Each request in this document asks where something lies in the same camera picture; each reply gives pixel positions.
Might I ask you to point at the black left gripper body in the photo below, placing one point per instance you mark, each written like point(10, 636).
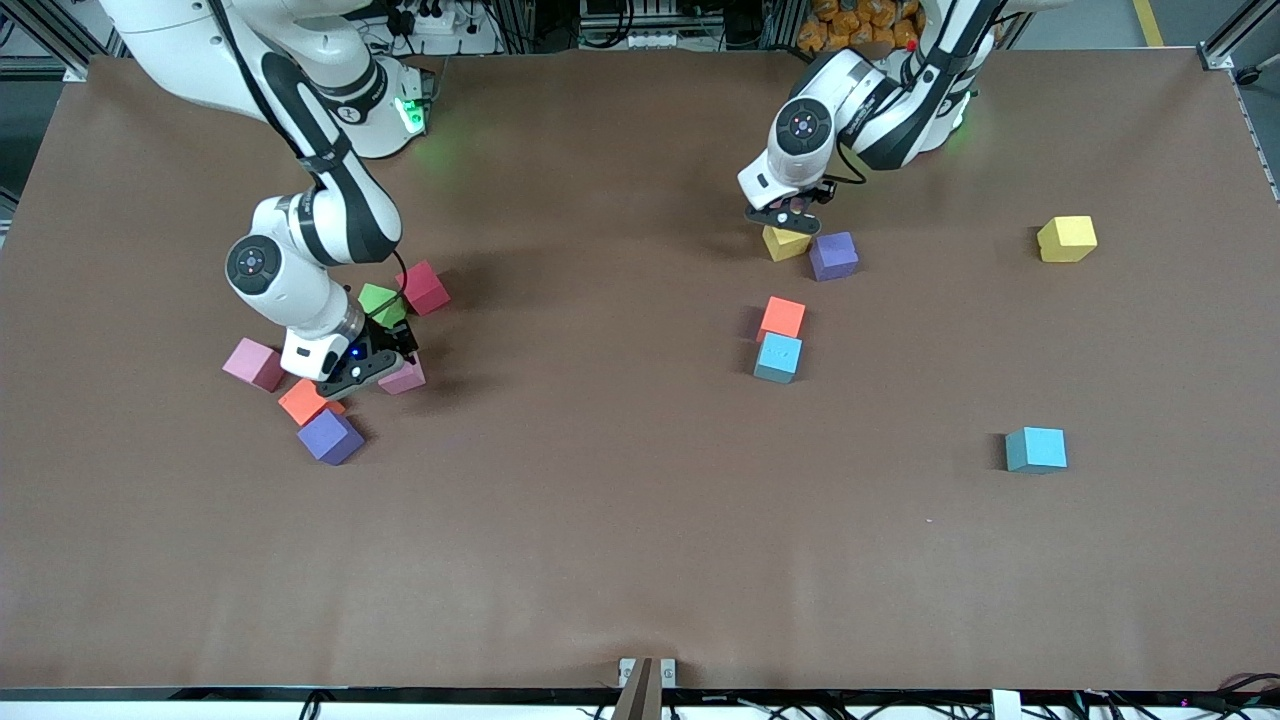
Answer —
point(826, 190)

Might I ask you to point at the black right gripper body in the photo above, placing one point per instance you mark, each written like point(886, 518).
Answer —
point(392, 342)

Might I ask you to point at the pink foam block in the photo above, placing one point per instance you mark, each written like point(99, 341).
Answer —
point(252, 364)
point(408, 380)

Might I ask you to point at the yellow foam block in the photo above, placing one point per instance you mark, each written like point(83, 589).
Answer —
point(788, 245)
point(1068, 240)

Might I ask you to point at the purple foam block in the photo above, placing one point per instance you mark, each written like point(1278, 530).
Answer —
point(330, 437)
point(833, 256)

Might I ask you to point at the orange foam block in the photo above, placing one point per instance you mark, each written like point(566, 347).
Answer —
point(305, 403)
point(782, 318)

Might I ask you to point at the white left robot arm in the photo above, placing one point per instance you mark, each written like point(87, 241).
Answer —
point(780, 180)

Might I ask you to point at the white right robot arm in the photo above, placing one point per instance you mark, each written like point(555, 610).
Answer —
point(190, 50)

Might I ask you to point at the green foam block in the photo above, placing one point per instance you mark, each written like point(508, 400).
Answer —
point(378, 300)

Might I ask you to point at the red foam block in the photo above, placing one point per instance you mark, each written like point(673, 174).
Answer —
point(425, 287)

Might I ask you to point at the bag of orange items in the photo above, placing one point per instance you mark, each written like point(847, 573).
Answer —
point(850, 25)

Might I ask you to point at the blue foam block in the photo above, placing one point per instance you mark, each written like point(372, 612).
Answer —
point(777, 358)
point(1036, 449)

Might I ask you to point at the black electronics rack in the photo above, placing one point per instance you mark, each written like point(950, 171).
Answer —
point(690, 20)

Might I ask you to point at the large table cover mat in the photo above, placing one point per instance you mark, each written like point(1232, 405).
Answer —
point(600, 520)

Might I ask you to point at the white power strip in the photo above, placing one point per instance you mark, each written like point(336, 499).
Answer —
point(437, 22)

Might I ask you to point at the metal clamp bracket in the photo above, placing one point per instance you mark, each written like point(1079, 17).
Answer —
point(640, 695)

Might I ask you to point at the aluminium frame profile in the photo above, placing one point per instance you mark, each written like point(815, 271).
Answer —
point(68, 68)
point(1215, 55)

